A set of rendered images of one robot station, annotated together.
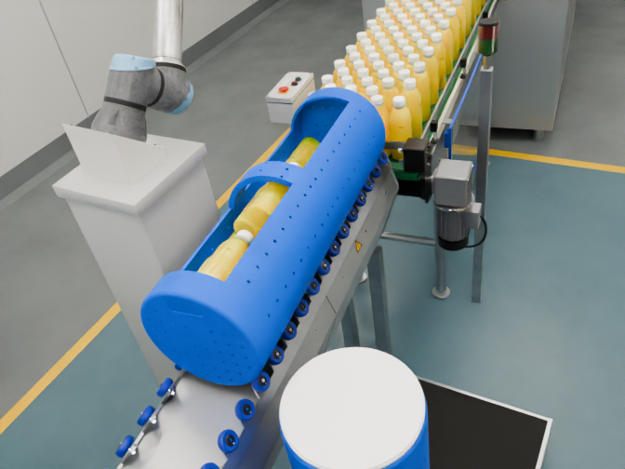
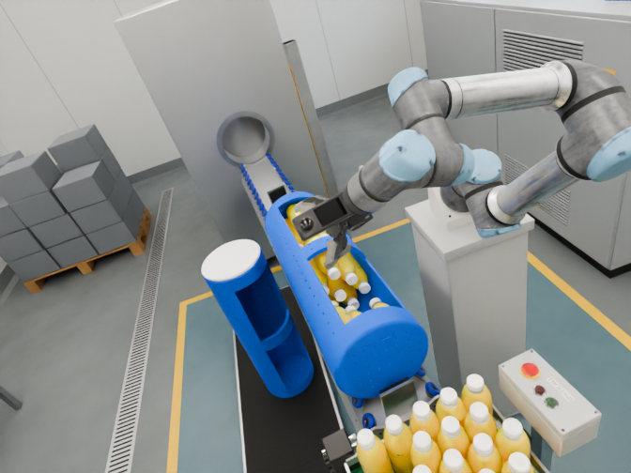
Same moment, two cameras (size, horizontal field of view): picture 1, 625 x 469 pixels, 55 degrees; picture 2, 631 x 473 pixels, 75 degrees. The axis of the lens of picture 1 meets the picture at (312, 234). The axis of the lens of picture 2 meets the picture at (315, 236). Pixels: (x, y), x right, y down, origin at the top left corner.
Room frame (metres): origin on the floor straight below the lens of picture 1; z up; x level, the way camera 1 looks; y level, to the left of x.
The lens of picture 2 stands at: (2.15, -0.63, 2.05)
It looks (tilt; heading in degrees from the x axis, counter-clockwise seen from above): 34 degrees down; 143
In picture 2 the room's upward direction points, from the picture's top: 19 degrees counter-clockwise
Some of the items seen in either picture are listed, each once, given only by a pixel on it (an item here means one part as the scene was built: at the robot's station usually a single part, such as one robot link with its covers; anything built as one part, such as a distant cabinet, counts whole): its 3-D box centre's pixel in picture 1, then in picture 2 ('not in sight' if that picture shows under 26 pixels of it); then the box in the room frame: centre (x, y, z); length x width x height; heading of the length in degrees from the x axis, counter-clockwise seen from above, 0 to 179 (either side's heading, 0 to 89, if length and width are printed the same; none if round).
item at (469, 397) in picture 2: not in sight; (477, 406); (1.85, -0.09, 1.00); 0.07 x 0.07 x 0.19
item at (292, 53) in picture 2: not in sight; (331, 190); (0.51, 0.83, 0.85); 0.06 x 0.06 x 1.70; 61
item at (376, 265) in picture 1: (379, 310); not in sight; (1.57, -0.20, 0.31); 0.06 x 0.06 x 0.63; 61
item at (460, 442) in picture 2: not in sight; (454, 449); (1.85, -0.22, 1.00); 0.07 x 0.07 x 0.19
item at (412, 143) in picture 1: (415, 156); (343, 453); (1.60, -0.37, 0.95); 0.10 x 0.07 x 0.10; 61
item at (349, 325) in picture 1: (346, 303); not in sight; (1.64, -0.08, 0.31); 0.06 x 0.06 x 0.63; 61
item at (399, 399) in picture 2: not in sight; (398, 398); (1.66, -0.17, 0.99); 0.10 x 0.02 x 0.12; 61
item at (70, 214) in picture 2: not in sight; (64, 207); (-2.57, -0.02, 0.59); 1.20 x 0.80 x 1.19; 55
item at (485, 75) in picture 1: (481, 200); not in sight; (1.82, -0.67, 0.55); 0.04 x 0.04 x 1.10; 61
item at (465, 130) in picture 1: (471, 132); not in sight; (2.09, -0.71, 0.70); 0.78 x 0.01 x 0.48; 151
